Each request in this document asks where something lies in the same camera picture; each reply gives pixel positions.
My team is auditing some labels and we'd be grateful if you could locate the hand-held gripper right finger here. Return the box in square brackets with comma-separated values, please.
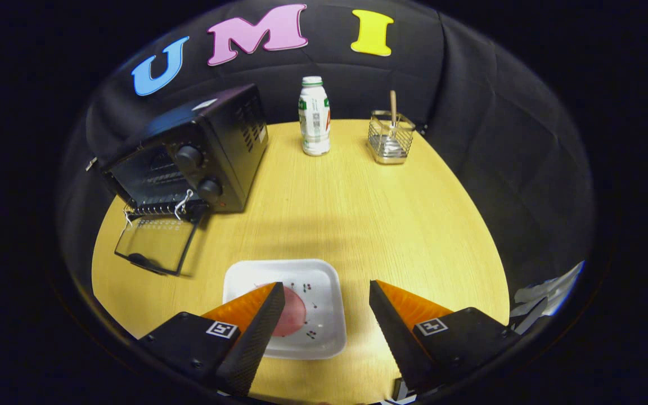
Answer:
[369, 280, 521, 394]

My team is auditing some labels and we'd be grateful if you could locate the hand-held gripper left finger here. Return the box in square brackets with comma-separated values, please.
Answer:
[138, 282, 286, 397]

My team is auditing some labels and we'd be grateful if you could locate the pink round meat slice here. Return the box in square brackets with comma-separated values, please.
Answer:
[256, 284, 307, 337]

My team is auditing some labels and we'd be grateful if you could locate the white square plate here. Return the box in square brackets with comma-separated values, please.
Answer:
[222, 259, 347, 360]

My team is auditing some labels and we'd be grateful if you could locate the black toaster oven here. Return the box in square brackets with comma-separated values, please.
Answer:
[102, 83, 269, 276]

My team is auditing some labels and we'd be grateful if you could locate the white bottle with green label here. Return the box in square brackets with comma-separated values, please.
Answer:
[299, 76, 331, 156]

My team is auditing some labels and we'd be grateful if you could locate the metal wire basket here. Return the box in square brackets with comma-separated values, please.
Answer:
[368, 110, 416, 165]

